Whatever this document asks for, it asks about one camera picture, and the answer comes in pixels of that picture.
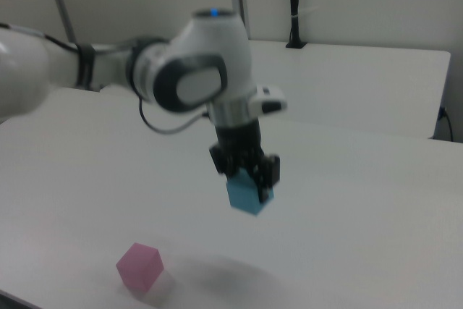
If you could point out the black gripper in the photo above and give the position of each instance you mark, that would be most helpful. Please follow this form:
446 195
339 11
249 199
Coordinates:
238 142

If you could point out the blue cube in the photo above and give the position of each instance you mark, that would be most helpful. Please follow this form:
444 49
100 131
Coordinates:
246 197

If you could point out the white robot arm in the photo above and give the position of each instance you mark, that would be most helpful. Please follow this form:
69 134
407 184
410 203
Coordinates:
217 45

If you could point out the pink cube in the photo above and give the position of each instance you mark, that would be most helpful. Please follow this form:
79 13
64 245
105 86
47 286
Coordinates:
139 269

